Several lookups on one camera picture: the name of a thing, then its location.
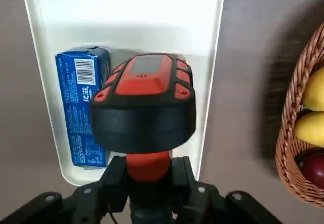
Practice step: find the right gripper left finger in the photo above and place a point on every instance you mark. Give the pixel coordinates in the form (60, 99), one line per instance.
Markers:
(101, 198)

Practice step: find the brown wicker basket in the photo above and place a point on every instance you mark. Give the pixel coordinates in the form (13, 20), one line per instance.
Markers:
(288, 158)

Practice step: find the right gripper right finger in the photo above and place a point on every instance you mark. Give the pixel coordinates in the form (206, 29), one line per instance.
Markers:
(197, 201)

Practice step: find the long yellow mango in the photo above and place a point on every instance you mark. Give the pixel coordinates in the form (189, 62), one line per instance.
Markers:
(311, 130)

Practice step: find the red yellow mango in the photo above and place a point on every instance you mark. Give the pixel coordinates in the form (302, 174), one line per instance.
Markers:
(315, 173)

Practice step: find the blue Oreo cookie box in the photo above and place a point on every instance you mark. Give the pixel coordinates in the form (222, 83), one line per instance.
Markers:
(76, 123)

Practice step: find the white rectangular tray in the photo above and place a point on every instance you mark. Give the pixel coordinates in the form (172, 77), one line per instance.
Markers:
(126, 19)

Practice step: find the orange black barcode scanner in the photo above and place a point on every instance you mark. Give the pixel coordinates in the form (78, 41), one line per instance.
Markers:
(141, 112)

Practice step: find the small yellow mango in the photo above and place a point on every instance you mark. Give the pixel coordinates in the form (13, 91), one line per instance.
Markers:
(315, 92)

